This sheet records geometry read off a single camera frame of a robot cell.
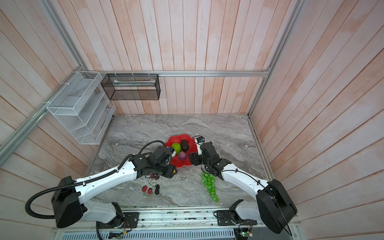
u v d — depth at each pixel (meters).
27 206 0.39
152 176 0.88
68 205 0.39
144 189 0.82
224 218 0.73
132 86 1.04
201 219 0.75
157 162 0.60
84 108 0.73
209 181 0.82
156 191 0.80
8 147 0.51
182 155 0.92
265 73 0.94
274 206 0.41
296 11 0.70
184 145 0.98
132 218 0.73
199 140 0.75
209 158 0.64
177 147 0.94
